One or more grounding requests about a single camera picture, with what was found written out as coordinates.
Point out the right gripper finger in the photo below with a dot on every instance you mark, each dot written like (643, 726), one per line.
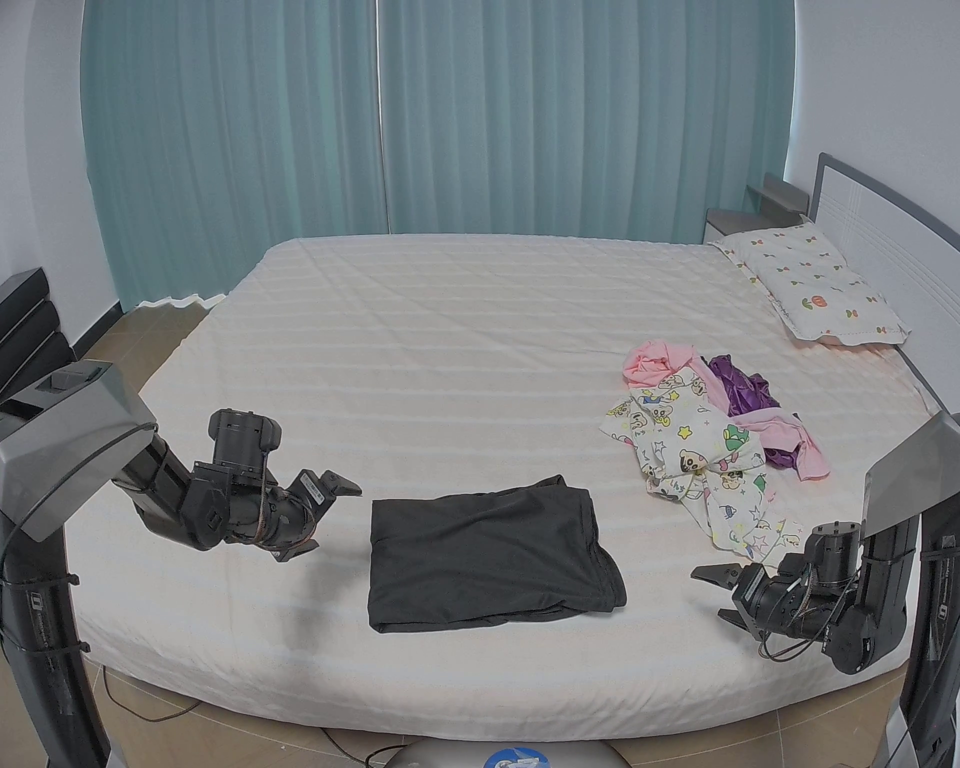
(716, 574)
(737, 619)

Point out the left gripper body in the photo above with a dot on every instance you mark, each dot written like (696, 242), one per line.
(289, 514)

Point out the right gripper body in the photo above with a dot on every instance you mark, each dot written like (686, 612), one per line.
(772, 600)

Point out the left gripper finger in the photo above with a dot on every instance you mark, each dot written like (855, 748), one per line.
(296, 551)
(341, 486)

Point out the black shorts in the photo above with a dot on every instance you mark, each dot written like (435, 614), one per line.
(487, 555)

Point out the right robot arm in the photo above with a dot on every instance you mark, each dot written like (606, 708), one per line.
(907, 465)

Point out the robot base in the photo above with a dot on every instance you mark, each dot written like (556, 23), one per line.
(450, 757)

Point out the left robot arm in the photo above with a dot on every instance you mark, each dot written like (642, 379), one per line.
(67, 435)

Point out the bed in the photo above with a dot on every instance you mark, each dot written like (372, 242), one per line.
(450, 360)

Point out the white printed pyjama top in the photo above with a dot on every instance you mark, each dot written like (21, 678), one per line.
(675, 442)

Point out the purple garment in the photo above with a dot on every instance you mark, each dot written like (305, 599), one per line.
(739, 386)

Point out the pink garment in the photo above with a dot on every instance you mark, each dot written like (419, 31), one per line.
(652, 360)

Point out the white printed pillow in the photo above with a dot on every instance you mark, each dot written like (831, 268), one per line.
(817, 285)

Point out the grey bedside table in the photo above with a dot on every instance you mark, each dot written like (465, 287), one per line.
(750, 221)

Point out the blue-green curtain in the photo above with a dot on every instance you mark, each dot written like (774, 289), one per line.
(562, 112)
(225, 150)

